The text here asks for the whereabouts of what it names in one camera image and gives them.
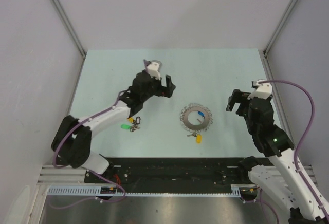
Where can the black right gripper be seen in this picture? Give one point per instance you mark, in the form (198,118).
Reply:
(237,96)

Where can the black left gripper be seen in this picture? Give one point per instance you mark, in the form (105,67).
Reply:
(163,91)

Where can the steel disc with key rings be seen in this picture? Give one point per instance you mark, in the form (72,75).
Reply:
(188,118)

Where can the blue tag key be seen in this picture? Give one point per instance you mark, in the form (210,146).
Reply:
(202,117)

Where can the yellow tag key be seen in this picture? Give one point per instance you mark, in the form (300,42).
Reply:
(197,136)
(130,119)

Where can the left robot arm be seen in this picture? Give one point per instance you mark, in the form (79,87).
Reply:
(72,142)

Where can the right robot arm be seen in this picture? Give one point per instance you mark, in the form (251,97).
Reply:
(297,194)

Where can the black tag key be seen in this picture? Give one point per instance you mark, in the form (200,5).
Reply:
(136,122)

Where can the loose yellow tag key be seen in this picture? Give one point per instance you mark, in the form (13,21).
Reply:
(130,119)

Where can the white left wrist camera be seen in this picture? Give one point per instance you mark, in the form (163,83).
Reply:
(153,68)

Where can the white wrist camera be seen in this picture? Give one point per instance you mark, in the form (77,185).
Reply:
(262,90)
(153,68)

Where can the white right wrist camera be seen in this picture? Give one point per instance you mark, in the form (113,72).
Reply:
(262,90)

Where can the aluminium rail right side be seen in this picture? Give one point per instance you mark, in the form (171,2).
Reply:
(280,113)

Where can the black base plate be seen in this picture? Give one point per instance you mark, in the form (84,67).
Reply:
(180,175)

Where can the right aluminium frame post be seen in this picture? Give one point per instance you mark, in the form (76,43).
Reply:
(280,26)

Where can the aluminium frame post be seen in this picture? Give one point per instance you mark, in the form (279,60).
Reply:
(68,26)
(280,26)

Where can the left aluminium frame post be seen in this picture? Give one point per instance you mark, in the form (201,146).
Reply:
(68,26)

